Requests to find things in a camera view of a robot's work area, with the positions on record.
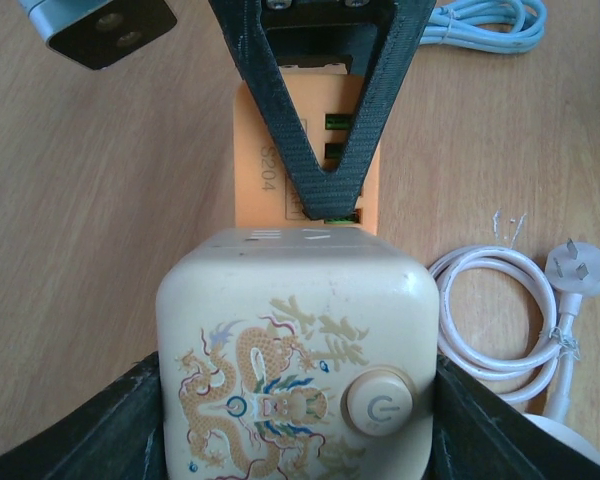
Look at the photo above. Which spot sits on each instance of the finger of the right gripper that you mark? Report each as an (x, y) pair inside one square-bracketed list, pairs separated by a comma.
[(324, 194)]

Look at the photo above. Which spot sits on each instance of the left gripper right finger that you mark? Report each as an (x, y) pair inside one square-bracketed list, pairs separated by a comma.
[(476, 435)]

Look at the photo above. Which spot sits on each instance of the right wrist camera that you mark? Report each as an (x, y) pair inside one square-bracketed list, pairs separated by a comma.
[(98, 33)]

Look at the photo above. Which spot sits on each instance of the round pink socket base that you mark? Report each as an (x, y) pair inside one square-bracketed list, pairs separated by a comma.
[(566, 435)]

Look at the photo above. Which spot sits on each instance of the beige cube dragon adapter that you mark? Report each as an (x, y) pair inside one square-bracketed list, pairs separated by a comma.
[(303, 353)]

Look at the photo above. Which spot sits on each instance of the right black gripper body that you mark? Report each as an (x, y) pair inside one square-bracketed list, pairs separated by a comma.
[(312, 34)]

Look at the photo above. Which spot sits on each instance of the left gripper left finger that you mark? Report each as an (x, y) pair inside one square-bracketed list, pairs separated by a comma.
[(117, 434)]

